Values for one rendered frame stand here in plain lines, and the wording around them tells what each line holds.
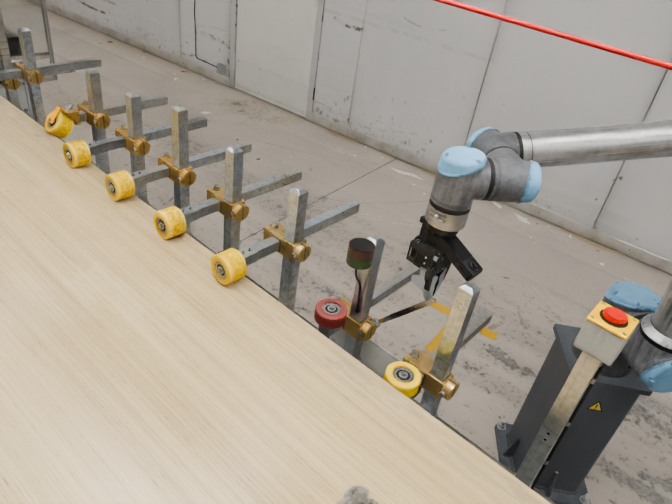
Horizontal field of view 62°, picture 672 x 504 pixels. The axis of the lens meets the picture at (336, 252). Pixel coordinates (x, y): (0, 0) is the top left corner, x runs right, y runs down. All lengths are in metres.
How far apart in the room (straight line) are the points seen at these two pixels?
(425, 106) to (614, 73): 1.25
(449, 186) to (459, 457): 0.53
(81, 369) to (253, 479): 0.43
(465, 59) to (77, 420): 3.39
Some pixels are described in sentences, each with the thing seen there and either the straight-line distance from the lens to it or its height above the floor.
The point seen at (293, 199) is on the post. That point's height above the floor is 1.10.
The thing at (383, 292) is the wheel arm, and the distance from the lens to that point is 1.53.
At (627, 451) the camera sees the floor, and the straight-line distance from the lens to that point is 2.70.
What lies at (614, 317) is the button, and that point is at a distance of 1.06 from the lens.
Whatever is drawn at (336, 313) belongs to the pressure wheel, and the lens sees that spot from 1.36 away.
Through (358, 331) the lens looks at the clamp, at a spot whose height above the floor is 0.85.
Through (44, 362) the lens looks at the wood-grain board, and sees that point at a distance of 1.28.
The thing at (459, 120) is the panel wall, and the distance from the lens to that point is 4.10.
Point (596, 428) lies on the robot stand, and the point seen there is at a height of 0.38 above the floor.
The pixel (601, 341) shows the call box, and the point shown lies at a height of 1.19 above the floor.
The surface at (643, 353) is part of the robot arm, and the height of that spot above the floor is 0.81.
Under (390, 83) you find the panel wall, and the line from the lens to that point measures 4.31.
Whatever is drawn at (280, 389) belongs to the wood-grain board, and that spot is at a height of 0.90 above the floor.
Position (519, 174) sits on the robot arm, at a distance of 1.21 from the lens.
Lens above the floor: 1.80
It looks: 35 degrees down
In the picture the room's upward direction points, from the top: 9 degrees clockwise
